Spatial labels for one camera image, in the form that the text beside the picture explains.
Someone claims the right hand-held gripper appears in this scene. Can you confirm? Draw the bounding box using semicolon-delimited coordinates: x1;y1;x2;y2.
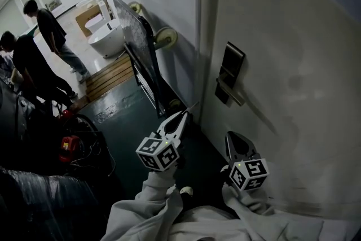
224;131;270;192

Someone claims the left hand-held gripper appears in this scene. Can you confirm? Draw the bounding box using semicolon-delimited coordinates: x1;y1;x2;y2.
135;111;191;173

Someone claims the person's right forearm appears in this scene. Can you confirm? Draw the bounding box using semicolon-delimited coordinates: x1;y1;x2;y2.
221;185;325;241

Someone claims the person's left forearm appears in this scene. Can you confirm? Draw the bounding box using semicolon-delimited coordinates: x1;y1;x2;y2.
101;170;184;241

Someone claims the white door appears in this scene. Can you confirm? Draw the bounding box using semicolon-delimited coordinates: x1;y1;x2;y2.
197;0;361;241

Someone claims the person's grey hoodie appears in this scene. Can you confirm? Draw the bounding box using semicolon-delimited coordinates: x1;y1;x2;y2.
169;204;254;241

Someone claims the wooden pallet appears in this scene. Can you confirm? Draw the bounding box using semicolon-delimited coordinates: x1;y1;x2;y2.
84;53;135;103

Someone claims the brown wooden board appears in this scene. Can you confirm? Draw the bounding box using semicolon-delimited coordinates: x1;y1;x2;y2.
69;94;91;114

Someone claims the folded metal platform trolley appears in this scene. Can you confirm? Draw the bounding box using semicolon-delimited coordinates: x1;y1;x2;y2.
112;0;182;119

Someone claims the red power tool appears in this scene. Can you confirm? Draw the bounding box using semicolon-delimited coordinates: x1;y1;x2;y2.
58;135;81;163

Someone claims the red canister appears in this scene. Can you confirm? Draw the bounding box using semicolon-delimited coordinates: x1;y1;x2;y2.
58;109;74;121

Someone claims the white toilet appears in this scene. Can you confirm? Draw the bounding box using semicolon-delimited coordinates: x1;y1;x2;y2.
87;18;126;59
84;0;112;35

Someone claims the cardboard box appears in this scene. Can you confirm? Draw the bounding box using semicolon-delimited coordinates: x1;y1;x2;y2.
75;5;103;38

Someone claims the black equipment pile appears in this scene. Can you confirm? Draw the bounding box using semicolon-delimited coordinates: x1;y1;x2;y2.
0;87;60;173

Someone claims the plastic wrapped dark bundle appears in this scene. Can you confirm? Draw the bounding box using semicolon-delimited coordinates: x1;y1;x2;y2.
0;166;105;241

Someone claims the white cable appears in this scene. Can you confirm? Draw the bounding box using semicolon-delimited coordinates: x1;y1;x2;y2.
70;138;117;177

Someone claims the metal door lock with handle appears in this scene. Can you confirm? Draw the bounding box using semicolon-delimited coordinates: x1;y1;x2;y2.
214;41;246;107

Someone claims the black hose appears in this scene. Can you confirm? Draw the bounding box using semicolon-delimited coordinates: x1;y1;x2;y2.
72;114;100;137

